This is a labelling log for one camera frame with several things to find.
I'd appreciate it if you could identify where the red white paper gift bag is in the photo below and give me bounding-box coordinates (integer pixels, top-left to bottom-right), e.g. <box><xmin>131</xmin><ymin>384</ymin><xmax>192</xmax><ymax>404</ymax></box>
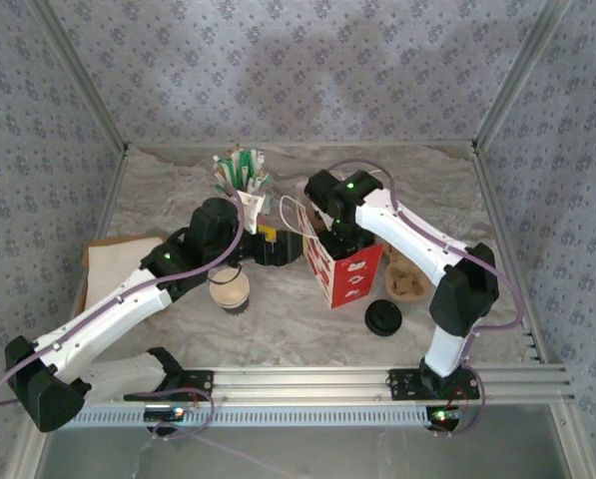
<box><xmin>280</xmin><ymin>182</ymin><xmax>384</xmax><ymax>310</ymax></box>

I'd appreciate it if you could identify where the pale brown stick packet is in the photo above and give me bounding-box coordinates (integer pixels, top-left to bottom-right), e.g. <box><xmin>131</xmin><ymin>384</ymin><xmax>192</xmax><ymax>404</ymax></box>
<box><xmin>212</xmin><ymin>155</ymin><xmax>229</xmax><ymax>191</ymax></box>

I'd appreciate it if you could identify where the white paper napkin stack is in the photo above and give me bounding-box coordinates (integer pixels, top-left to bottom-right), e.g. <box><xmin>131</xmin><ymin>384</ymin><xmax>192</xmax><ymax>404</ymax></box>
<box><xmin>86</xmin><ymin>237</ymin><xmax>165</xmax><ymax>313</ymax></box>

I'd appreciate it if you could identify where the brown pulp cup carrier stack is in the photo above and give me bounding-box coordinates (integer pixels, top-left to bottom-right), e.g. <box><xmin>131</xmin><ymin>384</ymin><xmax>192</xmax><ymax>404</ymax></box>
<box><xmin>382</xmin><ymin>243</ymin><xmax>428</xmax><ymax>304</ymax></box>

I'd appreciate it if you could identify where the black cup lid stack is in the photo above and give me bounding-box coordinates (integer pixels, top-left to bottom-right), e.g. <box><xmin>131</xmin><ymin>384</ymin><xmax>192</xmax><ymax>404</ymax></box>
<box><xmin>364</xmin><ymin>297</ymin><xmax>405</xmax><ymax>339</ymax></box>

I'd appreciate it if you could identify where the circuit board with LEDs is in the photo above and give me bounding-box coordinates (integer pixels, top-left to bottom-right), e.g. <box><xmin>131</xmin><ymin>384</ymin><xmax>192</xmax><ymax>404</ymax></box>
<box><xmin>144</xmin><ymin>406</ymin><xmax>188</xmax><ymax>425</ymax></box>
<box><xmin>426</xmin><ymin>406</ymin><xmax>464</xmax><ymax>431</ymax></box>

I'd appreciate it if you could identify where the grey metal sheet panel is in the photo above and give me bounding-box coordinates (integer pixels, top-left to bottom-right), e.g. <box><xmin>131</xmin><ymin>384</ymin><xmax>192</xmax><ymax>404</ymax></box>
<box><xmin>37</xmin><ymin>404</ymin><xmax>576</xmax><ymax>479</ymax></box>

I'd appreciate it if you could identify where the thin aluminium table edge rail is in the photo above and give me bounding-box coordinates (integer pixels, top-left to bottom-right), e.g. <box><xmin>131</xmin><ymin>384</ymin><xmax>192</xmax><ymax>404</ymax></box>
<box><xmin>125</xmin><ymin>141</ymin><xmax>478</xmax><ymax>151</ymax></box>

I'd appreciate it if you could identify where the aluminium table side rail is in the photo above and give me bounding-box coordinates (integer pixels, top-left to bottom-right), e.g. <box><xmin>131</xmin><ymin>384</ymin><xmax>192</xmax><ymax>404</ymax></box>
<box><xmin>52</xmin><ymin>147</ymin><xmax>129</xmax><ymax>370</ymax></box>
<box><xmin>471</xmin><ymin>147</ymin><xmax>549</xmax><ymax>365</ymax></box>

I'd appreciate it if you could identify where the wide aluminium mounting rail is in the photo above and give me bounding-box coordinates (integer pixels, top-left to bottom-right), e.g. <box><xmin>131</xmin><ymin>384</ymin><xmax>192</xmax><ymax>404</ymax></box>
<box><xmin>30</xmin><ymin>365</ymin><xmax>576</xmax><ymax>406</ymax></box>

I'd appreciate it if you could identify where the grey slotted cable duct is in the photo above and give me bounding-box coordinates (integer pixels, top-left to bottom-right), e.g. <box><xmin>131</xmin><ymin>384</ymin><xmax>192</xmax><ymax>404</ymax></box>
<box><xmin>52</xmin><ymin>404</ymin><xmax>446</xmax><ymax>429</ymax></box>

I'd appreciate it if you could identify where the aluminium corner post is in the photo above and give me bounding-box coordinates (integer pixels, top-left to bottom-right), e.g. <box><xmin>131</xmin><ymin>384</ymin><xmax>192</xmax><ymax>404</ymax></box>
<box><xmin>27</xmin><ymin>0</ymin><xmax>130</xmax><ymax>154</ymax></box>
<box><xmin>471</xmin><ymin>0</ymin><xmax>576</xmax><ymax>154</ymax></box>

